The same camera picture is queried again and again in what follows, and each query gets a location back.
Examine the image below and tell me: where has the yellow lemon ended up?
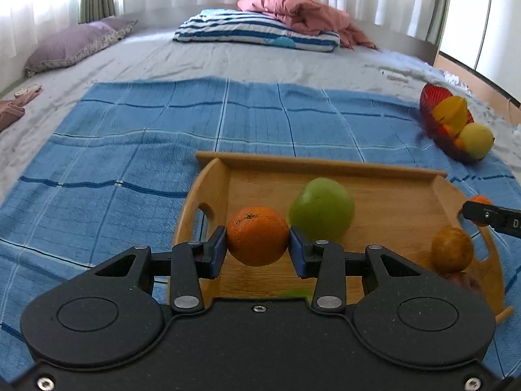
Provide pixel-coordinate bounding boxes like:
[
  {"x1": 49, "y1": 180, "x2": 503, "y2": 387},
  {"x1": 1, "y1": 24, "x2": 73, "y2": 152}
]
[{"x1": 458, "y1": 122, "x2": 495, "y2": 160}]

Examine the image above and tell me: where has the white wardrobe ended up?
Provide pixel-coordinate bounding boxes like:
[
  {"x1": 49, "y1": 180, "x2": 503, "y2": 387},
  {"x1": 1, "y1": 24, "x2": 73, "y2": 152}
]
[{"x1": 437, "y1": 0, "x2": 521, "y2": 104}]

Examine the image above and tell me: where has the tangerine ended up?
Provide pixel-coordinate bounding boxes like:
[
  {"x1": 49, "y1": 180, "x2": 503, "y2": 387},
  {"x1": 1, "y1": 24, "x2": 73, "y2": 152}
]
[
  {"x1": 468, "y1": 195, "x2": 494, "y2": 227},
  {"x1": 226, "y1": 206, "x2": 290, "y2": 267}
]

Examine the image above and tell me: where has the grey bed sheet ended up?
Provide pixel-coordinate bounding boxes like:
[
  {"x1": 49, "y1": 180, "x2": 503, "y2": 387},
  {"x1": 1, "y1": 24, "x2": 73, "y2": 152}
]
[{"x1": 0, "y1": 20, "x2": 521, "y2": 208}]

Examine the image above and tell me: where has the purple pillow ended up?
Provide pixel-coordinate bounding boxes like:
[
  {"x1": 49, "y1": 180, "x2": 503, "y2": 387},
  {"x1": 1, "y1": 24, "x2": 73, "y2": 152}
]
[
  {"x1": 23, "y1": 22, "x2": 120, "y2": 77},
  {"x1": 100, "y1": 17, "x2": 139, "y2": 40}
]

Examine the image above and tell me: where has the blue checked blanket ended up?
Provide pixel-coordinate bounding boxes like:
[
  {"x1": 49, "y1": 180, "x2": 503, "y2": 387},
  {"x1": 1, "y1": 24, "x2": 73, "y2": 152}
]
[{"x1": 0, "y1": 77, "x2": 521, "y2": 384}]

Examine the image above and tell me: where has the pink quilt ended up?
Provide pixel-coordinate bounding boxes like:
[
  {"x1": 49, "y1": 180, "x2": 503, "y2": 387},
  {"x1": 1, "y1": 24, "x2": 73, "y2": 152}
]
[{"x1": 237, "y1": 0, "x2": 381, "y2": 51}]

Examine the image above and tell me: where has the red glass bowl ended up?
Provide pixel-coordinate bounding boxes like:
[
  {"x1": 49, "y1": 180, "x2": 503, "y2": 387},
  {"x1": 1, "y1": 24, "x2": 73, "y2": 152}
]
[{"x1": 419, "y1": 83, "x2": 495, "y2": 166}]

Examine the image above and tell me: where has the wooden tray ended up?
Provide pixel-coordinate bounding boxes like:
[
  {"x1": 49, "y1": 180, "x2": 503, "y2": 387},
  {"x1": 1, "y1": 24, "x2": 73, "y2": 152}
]
[{"x1": 171, "y1": 152, "x2": 514, "y2": 326}]

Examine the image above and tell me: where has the dusty pink garment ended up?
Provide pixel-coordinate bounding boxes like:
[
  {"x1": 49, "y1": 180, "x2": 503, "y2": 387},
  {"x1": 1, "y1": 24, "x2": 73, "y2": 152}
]
[{"x1": 0, "y1": 100, "x2": 26, "y2": 132}]

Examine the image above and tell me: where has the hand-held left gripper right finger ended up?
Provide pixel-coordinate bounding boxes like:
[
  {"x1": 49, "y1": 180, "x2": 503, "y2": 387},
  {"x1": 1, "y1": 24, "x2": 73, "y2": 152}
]
[{"x1": 289, "y1": 227, "x2": 424, "y2": 316}]

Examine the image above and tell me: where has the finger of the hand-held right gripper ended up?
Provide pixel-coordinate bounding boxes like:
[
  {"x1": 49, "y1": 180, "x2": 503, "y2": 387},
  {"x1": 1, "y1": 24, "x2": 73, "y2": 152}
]
[{"x1": 461, "y1": 201, "x2": 507, "y2": 233}]

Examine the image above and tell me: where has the large orange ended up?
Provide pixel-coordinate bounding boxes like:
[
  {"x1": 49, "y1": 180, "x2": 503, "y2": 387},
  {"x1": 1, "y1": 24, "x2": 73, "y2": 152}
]
[{"x1": 431, "y1": 227, "x2": 475, "y2": 274}]

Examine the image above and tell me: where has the white crumpled tissue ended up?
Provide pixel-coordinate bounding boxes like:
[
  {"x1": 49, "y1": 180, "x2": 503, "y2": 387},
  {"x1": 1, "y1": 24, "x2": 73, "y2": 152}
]
[{"x1": 442, "y1": 71, "x2": 472, "y2": 91}]

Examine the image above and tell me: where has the dark brown round fruit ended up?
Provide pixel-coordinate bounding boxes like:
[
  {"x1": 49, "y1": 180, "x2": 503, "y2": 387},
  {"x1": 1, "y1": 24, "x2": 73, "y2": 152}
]
[{"x1": 445, "y1": 271, "x2": 487, "y2": 300}]

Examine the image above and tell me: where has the blue striped pillow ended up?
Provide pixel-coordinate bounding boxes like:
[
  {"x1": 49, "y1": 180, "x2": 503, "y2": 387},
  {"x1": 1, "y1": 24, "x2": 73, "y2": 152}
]
[{"x1": 173, "y1": 8, "x2": 340, "y2": 53}]

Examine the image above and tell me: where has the white cable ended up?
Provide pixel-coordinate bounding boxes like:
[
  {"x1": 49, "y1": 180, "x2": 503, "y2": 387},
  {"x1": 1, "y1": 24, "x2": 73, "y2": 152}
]
[{"x1": 505, "y1": 98, "x2": 521, "y2": 125}]

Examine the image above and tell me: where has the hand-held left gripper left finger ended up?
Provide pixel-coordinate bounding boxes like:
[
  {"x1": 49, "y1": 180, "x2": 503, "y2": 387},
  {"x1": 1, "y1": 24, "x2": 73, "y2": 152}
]
[{"x1": 92, "y1": 225, "x2": 227, "y2": 314}]

